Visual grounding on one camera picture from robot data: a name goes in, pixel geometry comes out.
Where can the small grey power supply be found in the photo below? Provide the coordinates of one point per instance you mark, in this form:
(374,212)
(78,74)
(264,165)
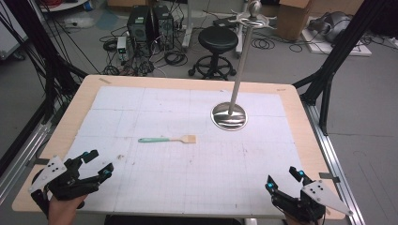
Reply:
(121,47)

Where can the white grid mat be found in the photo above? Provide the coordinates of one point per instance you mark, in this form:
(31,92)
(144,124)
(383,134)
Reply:
(187,175)

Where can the white stand post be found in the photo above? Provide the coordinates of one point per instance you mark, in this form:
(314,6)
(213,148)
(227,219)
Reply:
(187,28)

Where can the person's dark clothing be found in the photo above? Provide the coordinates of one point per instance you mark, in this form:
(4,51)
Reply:
(172,220)

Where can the black computer tower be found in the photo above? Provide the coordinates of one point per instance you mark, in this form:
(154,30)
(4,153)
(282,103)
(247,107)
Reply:
(139,25)
(164,26)

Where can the black tape strip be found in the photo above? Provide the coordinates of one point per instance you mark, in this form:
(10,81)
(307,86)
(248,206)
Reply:
(329,177)
(40,161)

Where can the brown tape strip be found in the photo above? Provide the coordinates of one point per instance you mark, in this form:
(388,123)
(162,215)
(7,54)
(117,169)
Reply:
(105,81)
(281,90)

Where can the person's left hand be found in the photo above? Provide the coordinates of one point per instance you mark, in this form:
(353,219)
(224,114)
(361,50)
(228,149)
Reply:
(64,211)

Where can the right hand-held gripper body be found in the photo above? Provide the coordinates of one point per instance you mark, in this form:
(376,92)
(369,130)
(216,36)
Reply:
(308,203)

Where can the white flat board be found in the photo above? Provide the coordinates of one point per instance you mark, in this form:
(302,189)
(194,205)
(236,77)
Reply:
(344,50)

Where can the aluminium rail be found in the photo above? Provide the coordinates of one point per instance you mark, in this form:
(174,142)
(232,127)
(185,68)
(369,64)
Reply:
(334,162)
(22,156)

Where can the person's right hand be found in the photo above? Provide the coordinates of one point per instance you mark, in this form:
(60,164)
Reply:
(295,221)

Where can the brown cardboard box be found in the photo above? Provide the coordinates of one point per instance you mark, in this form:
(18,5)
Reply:
(294,18)

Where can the black metal frame stand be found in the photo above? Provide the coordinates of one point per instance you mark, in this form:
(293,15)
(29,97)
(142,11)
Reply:
(47,62)
(331,68)

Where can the grey rounded device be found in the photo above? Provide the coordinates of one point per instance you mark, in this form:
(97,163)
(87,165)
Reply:
(334,26)

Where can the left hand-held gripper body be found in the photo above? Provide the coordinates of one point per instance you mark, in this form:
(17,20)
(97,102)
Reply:
(67,187)

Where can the metal utensil rack stand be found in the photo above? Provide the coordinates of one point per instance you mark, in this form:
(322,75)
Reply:
(230,115)

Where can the black round stool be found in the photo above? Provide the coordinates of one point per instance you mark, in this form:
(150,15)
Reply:
(217,40)

